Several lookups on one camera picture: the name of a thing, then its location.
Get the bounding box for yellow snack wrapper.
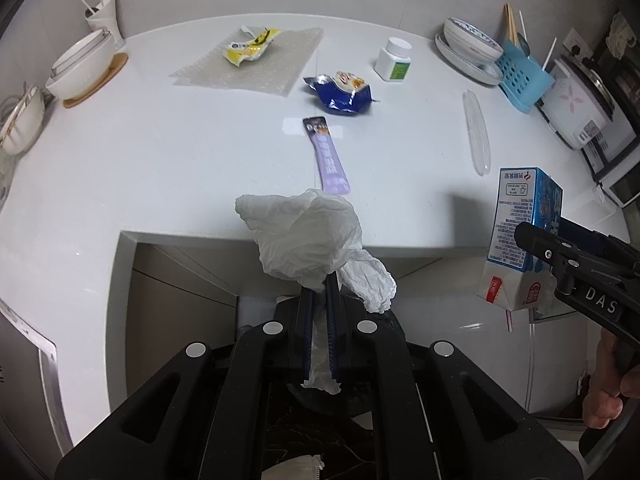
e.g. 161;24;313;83
224;25;282;67

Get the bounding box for clear bubble wrap sheet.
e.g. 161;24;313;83
170;26;323;96

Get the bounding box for white cup with straws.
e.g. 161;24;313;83
80;0;126;52

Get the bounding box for blue snack bag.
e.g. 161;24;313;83
303;72;375;115

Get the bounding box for wooden coaster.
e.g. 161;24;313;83
62;52;130;110

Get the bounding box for person's right hand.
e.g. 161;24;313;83
582;328;640;429

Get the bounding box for blue white milk carton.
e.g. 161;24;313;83
478;167;563;332

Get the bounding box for white bowl on coaster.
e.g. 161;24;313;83
46;29;115;100

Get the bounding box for white tissue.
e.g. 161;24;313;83
234;187;398;395

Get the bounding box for white microwave oven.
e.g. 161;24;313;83
582;108;639;208

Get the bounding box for purple sachet packet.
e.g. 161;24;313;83
303;116;350;195

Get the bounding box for wooden chopsticks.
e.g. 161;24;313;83
503;3;520;47

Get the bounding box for white patterned bowl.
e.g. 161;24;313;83
444;18;503;65

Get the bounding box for white rice cooker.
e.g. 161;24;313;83
540;55;615;150

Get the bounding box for blue utensil holder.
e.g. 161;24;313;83
496;39;554;114

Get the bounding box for clear plastic long case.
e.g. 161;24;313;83
462;90;491;177

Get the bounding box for white pill bottle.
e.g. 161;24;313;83
374;37;412;82

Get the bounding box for stacked white plates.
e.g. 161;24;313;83
434;32;503;87

